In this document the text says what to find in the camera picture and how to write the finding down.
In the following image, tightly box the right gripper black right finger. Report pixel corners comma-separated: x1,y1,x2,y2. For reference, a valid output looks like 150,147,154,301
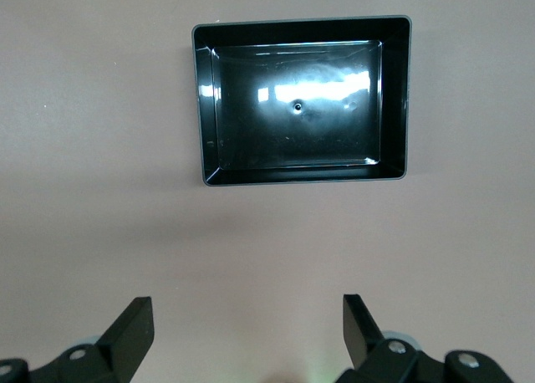
336,294,516,383

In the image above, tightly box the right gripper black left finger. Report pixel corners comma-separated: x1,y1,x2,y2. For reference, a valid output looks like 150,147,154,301
0,297,155,383

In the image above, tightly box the black plastic box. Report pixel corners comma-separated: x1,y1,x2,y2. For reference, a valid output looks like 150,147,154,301
191,14,414,187

